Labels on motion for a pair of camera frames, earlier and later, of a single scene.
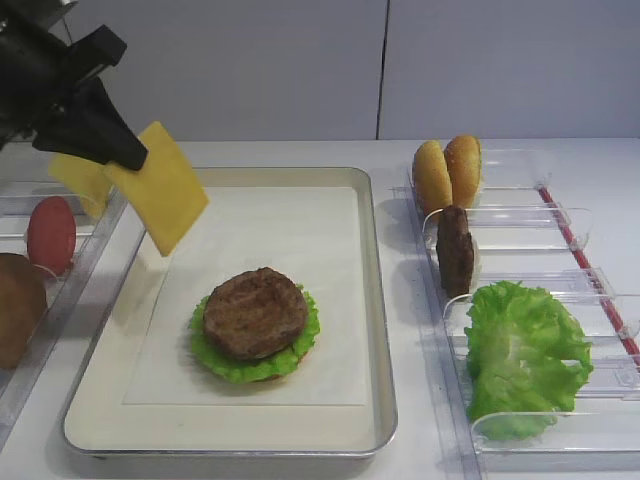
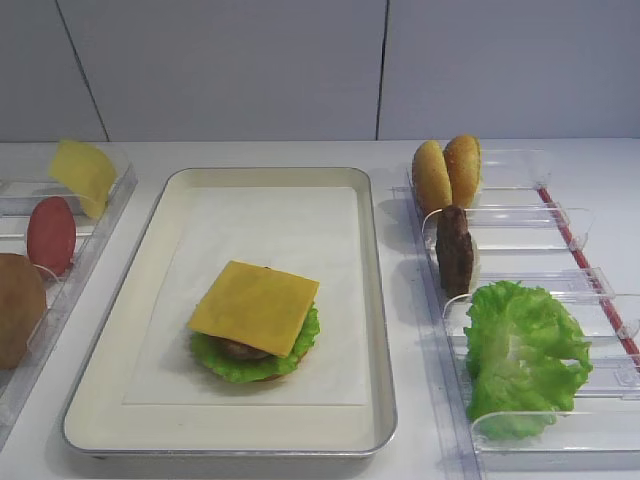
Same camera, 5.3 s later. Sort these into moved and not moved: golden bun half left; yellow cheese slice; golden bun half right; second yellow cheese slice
Moved: yellow cheese slice
Not moved: second yellow cheese slice; golden bun half right; golden bun half left
